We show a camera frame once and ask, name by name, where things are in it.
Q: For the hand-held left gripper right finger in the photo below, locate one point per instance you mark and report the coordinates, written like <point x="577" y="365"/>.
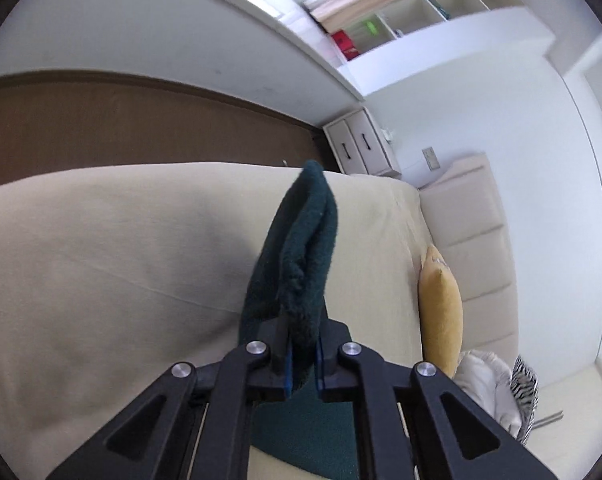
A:
<point x="320" y="371"/>

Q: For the white shelf unit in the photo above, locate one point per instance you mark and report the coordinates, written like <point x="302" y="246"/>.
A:
<point x="431" y="45"/>

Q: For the wall socket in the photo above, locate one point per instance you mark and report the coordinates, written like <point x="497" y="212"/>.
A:
<point x="431" y="158"/>

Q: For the red box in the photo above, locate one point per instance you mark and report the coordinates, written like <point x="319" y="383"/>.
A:
<point x="342" y="41"/>

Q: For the cream upholstered headboard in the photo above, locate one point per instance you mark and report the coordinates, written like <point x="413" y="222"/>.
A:
<point x="471" y="230"/>

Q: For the green item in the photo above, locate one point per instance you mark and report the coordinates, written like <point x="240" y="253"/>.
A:
<point x="370" y="27"/>

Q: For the yellow pillow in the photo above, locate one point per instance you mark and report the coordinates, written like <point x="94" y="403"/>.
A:
<point x="441" y="310"/>

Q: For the white blanket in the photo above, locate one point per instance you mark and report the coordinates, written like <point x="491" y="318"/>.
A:
<point x="481" y="380"/>

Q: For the small white object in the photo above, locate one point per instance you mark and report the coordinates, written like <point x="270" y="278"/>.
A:
<point x="387" y="135"/>

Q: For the dark green fleece garment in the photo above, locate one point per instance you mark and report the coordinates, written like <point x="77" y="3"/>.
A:
<point x="301" y="240"/>

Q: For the bed with beige sheet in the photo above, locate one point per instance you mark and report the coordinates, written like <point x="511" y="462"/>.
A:
<point x="106" y="260"/>

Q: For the white nightstand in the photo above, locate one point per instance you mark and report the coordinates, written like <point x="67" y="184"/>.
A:
<point x="361" y="140"/>

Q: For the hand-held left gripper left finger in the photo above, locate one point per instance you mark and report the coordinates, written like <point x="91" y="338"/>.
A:
<point x="287" y="371"/>

